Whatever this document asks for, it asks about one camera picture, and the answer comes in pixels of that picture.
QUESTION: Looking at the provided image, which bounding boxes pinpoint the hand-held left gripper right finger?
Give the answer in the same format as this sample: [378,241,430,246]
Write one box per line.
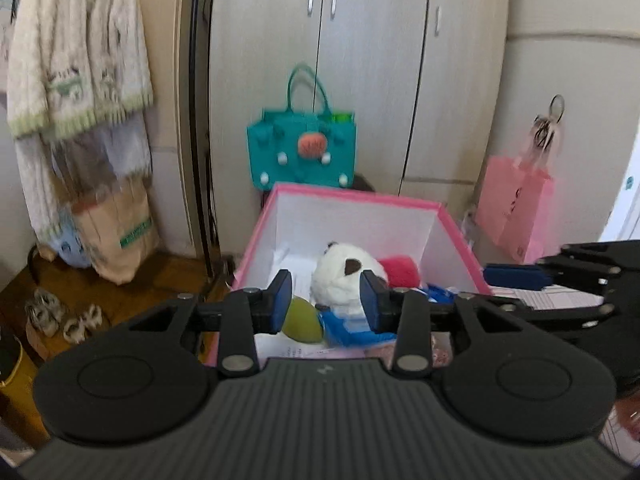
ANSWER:
[359,269,526,378]

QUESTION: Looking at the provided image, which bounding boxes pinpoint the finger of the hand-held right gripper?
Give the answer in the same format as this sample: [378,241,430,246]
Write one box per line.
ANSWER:
[482,255,623,292]
[457,292,618,333]

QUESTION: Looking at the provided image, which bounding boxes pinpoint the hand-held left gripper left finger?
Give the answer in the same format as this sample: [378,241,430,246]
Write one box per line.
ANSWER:
[127,269,293,378]

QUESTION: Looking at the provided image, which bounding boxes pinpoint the green round sponge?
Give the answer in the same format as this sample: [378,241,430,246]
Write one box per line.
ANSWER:
[281,296,325,345]

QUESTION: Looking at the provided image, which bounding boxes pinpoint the blue soft packet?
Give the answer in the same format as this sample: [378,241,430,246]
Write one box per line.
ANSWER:
[317,284,461,348]

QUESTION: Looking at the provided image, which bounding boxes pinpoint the white plush sheep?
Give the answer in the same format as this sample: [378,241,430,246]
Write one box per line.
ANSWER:
[310,241,391,318]

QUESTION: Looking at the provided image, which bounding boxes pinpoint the red round sponge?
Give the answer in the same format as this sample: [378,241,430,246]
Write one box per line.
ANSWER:
[377,254,423,290]

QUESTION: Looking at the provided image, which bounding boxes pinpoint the pink cardboard box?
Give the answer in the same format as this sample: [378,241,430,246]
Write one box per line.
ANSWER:
[207,182,493,368]

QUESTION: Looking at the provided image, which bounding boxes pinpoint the printed white paper sheet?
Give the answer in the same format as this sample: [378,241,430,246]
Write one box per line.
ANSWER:
[252,242,321,361]

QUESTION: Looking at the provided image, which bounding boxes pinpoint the pink paper bag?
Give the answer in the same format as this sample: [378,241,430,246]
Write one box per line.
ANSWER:
[474,130,556,264]

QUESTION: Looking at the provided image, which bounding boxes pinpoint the pink floral cloth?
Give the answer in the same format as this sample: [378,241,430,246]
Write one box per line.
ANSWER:
[430,332,453,368]

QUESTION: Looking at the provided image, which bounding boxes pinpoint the white door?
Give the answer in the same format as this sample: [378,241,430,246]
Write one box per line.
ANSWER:
[597,130,640,243]

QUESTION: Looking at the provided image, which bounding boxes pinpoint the teal felt handbag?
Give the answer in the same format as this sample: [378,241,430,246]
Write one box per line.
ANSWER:
[246,62,358,192]

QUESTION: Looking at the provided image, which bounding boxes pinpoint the brown paper bag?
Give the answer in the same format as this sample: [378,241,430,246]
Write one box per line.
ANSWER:
[70,180,161,286]

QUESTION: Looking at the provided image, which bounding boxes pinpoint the grey white shoe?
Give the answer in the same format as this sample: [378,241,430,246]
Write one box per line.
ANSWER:
[25,287,68,336]
[62,302,103,345]

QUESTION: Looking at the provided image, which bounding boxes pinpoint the black framed tall panel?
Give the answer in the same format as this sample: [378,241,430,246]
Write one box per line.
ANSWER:
[175,0,221,281]

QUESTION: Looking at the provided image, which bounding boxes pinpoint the beige wardrobe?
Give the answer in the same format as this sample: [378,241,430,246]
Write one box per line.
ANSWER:
[209,0,511,256]

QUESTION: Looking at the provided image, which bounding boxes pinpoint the blue white plastic bag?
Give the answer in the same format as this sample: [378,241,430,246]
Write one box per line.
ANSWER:
[47,210,93,268]

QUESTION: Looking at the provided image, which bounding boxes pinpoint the black metal clothes rack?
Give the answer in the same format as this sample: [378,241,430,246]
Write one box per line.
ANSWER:
[27,242,43,286]

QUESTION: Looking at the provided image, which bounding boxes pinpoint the fluffy white green pajama jacket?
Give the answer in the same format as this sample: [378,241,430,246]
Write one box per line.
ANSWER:
[6,0,155,140]

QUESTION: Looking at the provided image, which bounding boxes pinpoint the black hair ties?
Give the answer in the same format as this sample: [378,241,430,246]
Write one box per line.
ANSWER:
[531,94,566,151]

